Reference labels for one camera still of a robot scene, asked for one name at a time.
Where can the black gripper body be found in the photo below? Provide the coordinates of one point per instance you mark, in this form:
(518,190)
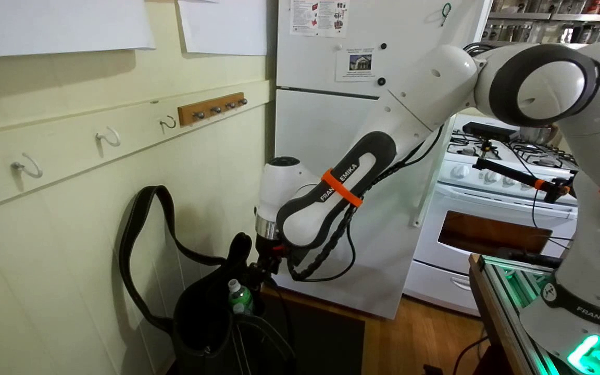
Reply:
(272,253)

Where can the green plastic bottle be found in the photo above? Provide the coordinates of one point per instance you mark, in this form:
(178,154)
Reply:
(241,298)

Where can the robot base table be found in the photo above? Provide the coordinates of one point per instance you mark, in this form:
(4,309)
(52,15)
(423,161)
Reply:
(505,313)

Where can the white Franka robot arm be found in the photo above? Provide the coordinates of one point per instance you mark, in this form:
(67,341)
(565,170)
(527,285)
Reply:
(438,85)

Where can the black shoulder bag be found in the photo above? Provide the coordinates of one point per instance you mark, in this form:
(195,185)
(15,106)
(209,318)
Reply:
(203,326)

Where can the dark low cabinet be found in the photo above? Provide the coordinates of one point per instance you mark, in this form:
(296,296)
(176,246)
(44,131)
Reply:
(333,341)

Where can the white refrigerator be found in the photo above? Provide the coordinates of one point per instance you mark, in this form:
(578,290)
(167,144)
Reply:
(314,117)

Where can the wooden key hook rack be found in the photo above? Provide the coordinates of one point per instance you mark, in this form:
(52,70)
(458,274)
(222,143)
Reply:
(209,109)

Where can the round black fridge magnet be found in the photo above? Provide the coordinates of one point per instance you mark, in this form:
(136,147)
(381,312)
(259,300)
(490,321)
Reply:
(381,46)
(381,82)

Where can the photo fridge magnet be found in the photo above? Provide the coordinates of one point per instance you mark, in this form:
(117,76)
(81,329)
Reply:
(361,61)

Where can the white stove with oven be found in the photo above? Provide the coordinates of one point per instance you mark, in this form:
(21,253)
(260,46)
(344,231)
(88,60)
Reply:
(488,200)

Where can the printed sheet on refrigerator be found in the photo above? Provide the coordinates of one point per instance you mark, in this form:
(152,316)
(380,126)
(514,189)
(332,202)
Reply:
(320,15)

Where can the loop shaped fridge magnet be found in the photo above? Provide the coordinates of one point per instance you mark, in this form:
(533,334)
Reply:
(447,12)

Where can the metal spice shelf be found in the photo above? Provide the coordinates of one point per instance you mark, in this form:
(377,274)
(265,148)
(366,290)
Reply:
(557,22)

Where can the metal wall hook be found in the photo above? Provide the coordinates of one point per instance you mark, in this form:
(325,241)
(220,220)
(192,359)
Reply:
(29,170)
(169,123)
(109,138)

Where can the small white wall paper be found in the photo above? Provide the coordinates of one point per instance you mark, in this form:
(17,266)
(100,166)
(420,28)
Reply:
(223,23)

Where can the black stereo camera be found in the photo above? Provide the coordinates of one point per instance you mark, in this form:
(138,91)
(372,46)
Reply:
(488,131)

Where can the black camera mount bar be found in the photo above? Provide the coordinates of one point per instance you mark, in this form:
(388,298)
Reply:
(515,176)

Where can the large white wall paper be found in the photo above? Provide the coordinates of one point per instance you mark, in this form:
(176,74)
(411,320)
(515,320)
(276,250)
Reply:
(51,23)

